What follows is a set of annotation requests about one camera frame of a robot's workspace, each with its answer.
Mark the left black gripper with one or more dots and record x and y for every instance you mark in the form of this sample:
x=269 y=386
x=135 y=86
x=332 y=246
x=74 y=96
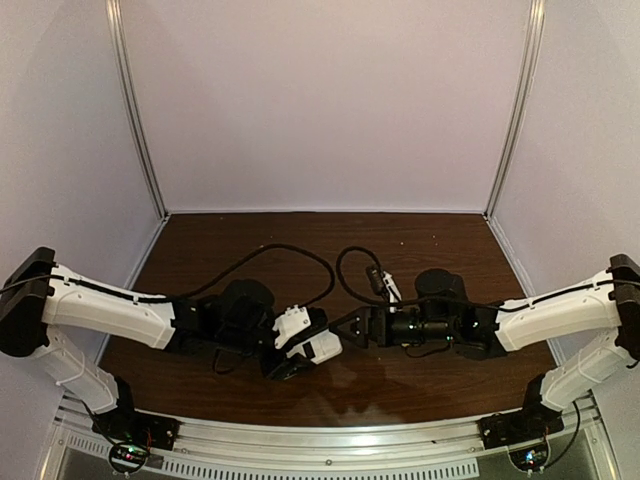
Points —
x=282 y=364

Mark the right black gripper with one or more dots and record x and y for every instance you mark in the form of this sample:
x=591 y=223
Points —
x=373 y=326

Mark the white remote control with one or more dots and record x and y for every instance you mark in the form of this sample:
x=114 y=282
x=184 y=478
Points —
x=318 y=348

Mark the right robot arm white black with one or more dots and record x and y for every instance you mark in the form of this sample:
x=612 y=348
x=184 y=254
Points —
x=608 y=302

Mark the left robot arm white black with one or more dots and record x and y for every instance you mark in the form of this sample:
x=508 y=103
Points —
x=42 y=296

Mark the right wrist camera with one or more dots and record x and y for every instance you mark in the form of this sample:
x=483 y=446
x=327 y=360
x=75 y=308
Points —
x=383 y=284

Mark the front aluminium rail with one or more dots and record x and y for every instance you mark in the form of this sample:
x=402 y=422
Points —
x=449 y=449

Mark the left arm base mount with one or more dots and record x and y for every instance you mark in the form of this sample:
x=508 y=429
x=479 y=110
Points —
x=142 y=429

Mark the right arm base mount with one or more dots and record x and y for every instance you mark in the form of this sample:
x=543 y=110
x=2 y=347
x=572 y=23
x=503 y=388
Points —
x=516 y=427

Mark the left aluminium frame post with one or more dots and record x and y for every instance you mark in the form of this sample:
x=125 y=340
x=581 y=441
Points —
x=115 y=23

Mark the aluminium frame post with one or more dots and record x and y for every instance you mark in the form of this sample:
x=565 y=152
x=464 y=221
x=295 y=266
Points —
x=115 y=23
x=530 y=57

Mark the right aluminium frame post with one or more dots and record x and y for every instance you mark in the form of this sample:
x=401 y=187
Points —
x=530 y=57

